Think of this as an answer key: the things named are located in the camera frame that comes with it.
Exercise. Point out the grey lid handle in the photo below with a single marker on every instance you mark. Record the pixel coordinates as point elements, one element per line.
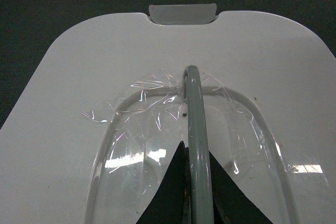
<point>200,167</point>

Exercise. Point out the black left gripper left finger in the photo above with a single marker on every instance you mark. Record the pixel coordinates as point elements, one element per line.
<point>171,202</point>

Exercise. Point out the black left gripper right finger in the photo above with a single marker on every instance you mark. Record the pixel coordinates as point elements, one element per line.
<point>230,203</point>

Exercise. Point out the translucent rear latch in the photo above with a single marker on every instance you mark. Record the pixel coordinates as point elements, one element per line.
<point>189,14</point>

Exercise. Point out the white box lid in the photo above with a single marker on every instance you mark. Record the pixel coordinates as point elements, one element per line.
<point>94,131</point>

